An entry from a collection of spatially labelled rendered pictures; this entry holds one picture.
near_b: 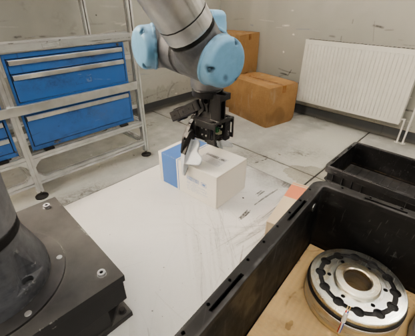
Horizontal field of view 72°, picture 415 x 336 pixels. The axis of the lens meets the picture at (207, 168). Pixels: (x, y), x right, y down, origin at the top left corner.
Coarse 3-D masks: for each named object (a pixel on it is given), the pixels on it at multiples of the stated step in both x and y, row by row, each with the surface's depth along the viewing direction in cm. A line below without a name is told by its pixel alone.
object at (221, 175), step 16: (176, 144) 79; (160, 160) 76; (176, 160) 72; (208, 160) 71; (224, 160) 71; (240, 160) 71; (176, 176) 74; (192, 176) 70; (208, 176) 66; (224, 176) 67; (240, 176) 72; (192, 192) 72; (208, 192) 68; (224, 192) 69
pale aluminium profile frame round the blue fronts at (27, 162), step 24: (0, 72) 149; (72, 96) 177; (96, 96) 188; (0, 120) 155; (144, 120) 225; (24, 144) 170; (72, 144) 190; (144, 144) 233; (0, 168) 165; (24, 168) 194; (72, 168) 196
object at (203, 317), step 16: (304, 192) 36; (320, 192) 37; (336, 192) 36; (352, 192) 36; (304, 208) 33; (384, 208) 33; (400, 208) 33; (288, 224) 31; (272, 240) 29; (256, 256) 27; (240, 272) 25; (224, 288) 24; (240, 288) 24; (208, 304) 23; (224, 304) 23; (192, 320) 22; (208, 320) 22
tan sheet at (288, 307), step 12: (312, 252) 40; (300, 264) 39; (288, 276) 37; (300, 276) 37; (288, 288) 35; (300, 288) 35; (276, 300) 34; (288, 300) 34; (300, 300) 34; (408, 300) 34; (264, 312) 33; (276, 312) 33; (288, 312) 33; (300, 312) 33; (312, 312) 33; (408, 312) 33; (264, 324) 31; (276, 324) 31; (288, 324) 31; (300, 324) 31; (312, 324) 31; (408, 324) 31
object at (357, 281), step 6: (348, 276) 34; (354, 276) 34; (360, 276) 33; (348, 282) 35; (354, 282) 34; (360, 282) 34; (366, 282) 33; (354, 288) 35; (360, 288) 34; (366, 288) 33
